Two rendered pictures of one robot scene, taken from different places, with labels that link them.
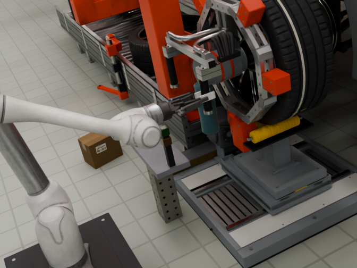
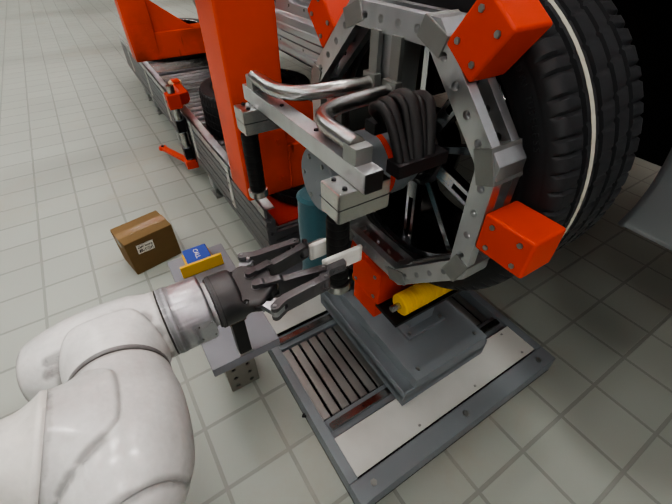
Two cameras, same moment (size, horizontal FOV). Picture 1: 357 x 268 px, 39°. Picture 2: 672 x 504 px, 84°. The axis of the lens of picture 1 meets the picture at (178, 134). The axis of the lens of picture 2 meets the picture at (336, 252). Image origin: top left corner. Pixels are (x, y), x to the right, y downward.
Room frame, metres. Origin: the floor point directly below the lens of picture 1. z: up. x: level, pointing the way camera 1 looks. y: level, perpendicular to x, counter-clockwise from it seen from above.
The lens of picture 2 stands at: (1.38, -0.04, 1.22)
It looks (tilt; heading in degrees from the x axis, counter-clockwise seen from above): 42 degrees down; 347
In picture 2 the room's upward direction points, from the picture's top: straight up
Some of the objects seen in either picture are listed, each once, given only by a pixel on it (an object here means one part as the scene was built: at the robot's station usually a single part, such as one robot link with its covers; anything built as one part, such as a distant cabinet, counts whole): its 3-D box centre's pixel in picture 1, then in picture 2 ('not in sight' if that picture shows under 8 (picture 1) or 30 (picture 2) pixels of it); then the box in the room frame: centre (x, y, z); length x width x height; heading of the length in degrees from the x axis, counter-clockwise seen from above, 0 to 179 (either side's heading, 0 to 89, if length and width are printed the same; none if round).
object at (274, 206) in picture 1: (272, 172); (397, 319); (2.15, -0.45, 0.13); 0.50 x 0.36 x 0.10; 19
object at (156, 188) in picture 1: (162, 184); (230, 339); (2.14, 0.13, 0.21); 0.10 x 0.10 x 0.42; 19
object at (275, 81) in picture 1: (275, 81); (517, 238); (1.75, -0.42, 0.85); 0.09 x 0.08 x 0.07; 19
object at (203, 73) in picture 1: (208, 70); (355, 193); (1.82, -0.17, 0.93); 0.09 x 0.05 x 0.05; 109
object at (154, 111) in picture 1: (153, 115); (190, 312); (1.73, 0.08, 0.83); 0.09 x 0.06 x 0.09; 19
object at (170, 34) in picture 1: (192, 24); (310, 61); (2.10, -0.16, 1.03); 0.19 x 0.18 x 0.11; 109
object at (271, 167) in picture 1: (275, 146); (415, 294); (2.10, -0.47, 0.32); 0.40 x 0.30 x 0.28; 19
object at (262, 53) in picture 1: (234, 60); (389, 158); (2.04, -0.31, 0.85); 0.54 x 0.07 x 0.54; 19
